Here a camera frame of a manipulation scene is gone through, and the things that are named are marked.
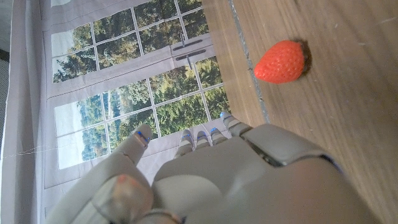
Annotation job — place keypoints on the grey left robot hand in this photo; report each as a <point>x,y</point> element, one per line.
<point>236,180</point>

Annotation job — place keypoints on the printed window backdrop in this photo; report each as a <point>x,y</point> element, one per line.
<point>93,77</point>

